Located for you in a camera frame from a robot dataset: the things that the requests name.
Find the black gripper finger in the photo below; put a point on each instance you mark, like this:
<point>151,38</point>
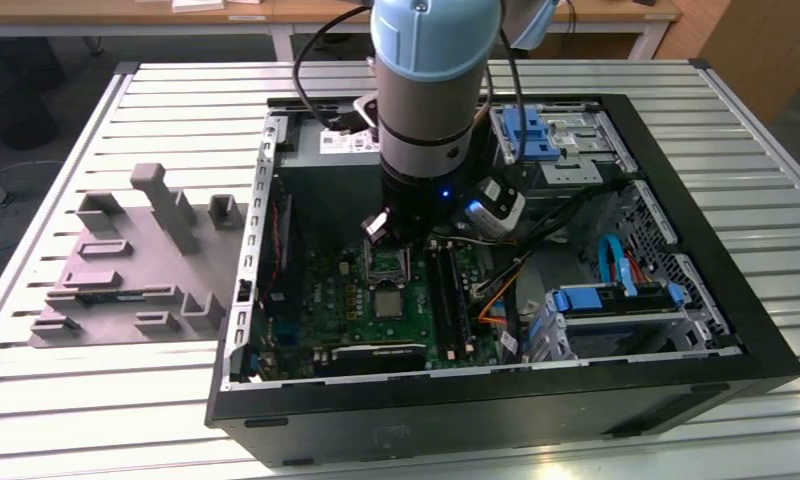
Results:
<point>377,227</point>

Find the silver CPU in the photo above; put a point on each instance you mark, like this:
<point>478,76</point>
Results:
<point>389,304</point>

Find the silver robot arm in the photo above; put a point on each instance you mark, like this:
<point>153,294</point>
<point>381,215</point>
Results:
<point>426,90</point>

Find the grey power supply unit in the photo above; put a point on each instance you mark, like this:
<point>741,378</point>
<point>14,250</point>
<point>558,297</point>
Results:
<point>320,190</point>

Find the green motherboard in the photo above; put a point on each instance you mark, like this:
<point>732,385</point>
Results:
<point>333,305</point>

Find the black RAM slot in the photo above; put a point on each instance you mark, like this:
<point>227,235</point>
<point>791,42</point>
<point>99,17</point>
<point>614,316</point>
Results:
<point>460,300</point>
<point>440,300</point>

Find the silver disk bay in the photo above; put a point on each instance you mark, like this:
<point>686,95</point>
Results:
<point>573,175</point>
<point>626,318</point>

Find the black graphics card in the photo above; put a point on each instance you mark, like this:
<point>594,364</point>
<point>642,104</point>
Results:
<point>380,357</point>

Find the hard disk in blue carrier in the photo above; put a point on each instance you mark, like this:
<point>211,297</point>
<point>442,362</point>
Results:
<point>580,300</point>

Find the grey parts rack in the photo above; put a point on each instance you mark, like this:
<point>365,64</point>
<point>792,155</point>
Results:
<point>146,260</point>

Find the RAM stick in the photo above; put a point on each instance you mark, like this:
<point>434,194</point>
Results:
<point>113,296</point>

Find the black desktop PC case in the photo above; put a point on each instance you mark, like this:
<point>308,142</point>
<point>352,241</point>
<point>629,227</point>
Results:
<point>506,415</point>

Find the white box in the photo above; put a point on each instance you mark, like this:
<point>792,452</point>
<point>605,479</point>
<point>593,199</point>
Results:
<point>195,5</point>

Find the black floor equipment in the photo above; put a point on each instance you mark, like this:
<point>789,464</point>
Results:
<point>19,100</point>

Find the brown wooden cabinet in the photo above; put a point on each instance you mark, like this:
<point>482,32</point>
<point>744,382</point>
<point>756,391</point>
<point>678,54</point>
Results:
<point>760,50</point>

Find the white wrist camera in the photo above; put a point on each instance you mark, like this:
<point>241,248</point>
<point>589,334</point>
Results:
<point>365,112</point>
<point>500,205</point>

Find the blue disk bay bracket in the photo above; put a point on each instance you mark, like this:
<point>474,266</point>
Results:
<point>538,150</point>

